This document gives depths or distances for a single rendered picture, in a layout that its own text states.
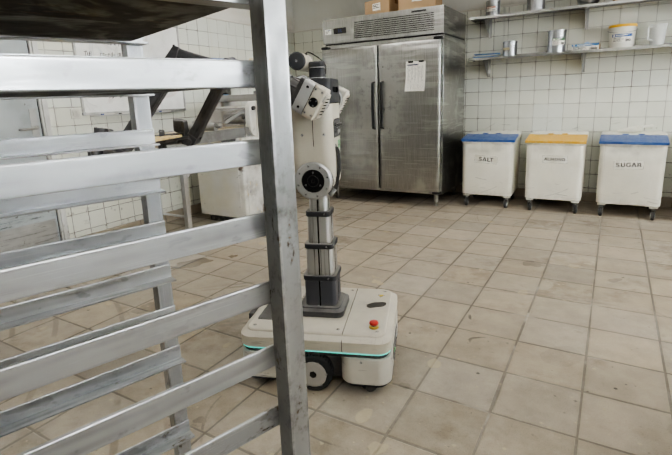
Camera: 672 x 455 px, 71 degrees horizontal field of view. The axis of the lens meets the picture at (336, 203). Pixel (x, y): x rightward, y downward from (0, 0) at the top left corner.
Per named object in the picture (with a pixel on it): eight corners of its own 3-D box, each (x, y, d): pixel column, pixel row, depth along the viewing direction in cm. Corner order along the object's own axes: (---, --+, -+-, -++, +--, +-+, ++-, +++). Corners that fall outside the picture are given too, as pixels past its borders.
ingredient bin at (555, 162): (521, 210, 478) (525, 135, 461) (529, 198, 532) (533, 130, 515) (580, 215, 452) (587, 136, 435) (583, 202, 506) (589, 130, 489)
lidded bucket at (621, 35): (635, 48, 455) (638, 25, 450) (636, 46, 434) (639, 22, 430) (606, 50, 467) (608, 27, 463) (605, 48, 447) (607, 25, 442)
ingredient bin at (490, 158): (458, 205, 509) (460, 135, 492) (471, 194, 564) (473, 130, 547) (511, 209, 484) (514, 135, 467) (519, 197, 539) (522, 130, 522)
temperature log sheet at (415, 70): (425, 90, 479) (425, 59, 472) (424, 91, 477) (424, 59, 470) (405, 91, 490) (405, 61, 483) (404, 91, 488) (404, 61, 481)
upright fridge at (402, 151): (462, 193, 571) (466, 15, 526) (438, 209, 495) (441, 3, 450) (360, 186, 640) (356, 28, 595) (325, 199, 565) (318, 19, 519)
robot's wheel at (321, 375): (313, 342, 198) (310, 349, 192) (342, 367, 198) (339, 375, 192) (290, 366, 202) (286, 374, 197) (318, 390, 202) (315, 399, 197)
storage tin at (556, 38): (566, 52, 482) (567, 30, 477) (564, 51, 468) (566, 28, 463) (547, 54, 491) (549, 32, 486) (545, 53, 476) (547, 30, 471)
